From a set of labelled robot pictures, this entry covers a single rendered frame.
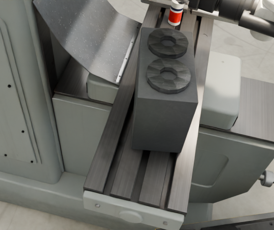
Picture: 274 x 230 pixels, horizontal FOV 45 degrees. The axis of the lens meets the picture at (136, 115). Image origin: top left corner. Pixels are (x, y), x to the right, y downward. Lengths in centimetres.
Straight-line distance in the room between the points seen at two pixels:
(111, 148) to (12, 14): 43
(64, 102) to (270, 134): 70
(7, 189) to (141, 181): 100
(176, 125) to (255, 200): 127
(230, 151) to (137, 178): 51
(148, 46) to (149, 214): 36
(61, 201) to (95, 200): 87
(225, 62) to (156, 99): 61
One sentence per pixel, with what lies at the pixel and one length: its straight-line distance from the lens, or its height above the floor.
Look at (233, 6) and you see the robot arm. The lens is 90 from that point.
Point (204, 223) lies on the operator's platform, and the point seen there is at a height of 40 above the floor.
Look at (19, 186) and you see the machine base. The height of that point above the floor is 18.
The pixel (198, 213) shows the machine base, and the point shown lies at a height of 20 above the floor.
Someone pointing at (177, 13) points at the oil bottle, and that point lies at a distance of 110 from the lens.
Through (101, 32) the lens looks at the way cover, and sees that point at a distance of 113.
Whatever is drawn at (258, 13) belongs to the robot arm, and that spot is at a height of 115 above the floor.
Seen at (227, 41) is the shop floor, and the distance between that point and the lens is 272.
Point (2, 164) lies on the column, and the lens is 163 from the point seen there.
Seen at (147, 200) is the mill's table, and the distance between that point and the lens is 73.
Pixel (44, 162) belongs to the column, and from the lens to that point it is 147.
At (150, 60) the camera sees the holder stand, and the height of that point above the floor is 114.
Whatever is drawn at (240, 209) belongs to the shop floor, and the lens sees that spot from 188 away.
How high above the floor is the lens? 162
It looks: 52 degrees down
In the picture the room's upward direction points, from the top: 7 degrees clockwise
